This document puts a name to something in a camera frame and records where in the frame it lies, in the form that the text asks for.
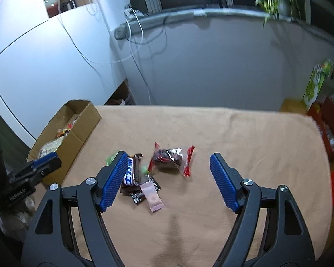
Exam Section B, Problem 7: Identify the yellow candy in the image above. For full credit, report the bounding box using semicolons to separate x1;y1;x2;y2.
56;128;70;138

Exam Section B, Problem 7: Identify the green round pastry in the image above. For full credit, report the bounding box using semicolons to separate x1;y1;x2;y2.
105;152;118;166

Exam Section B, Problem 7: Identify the black snickers style bar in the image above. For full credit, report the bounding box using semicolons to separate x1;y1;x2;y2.
120;153;143;196

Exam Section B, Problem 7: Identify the pink small sachet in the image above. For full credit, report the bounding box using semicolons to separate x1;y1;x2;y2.
140;181;164;212

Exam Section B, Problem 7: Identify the red chocolate cake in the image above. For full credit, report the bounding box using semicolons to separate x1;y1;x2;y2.
148;142;195;177

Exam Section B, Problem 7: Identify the open cardboard box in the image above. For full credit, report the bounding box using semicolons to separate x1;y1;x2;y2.
28;100;101;186

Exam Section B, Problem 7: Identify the peach fleece table blanket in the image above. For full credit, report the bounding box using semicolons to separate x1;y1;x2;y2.
63;106;332;266

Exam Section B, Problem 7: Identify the white cabinet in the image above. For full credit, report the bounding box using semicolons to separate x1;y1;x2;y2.
0;0;131;146

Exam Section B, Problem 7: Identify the green white carton box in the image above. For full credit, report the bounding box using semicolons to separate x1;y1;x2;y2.
302;59;334;111

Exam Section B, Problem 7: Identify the white power strip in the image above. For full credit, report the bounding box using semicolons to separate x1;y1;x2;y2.
124;4;145;17

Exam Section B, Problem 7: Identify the potted spider plant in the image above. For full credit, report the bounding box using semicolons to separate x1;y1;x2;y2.
255;0;302;27

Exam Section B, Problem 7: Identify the black cable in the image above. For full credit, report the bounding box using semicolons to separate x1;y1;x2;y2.
125;15;171;106

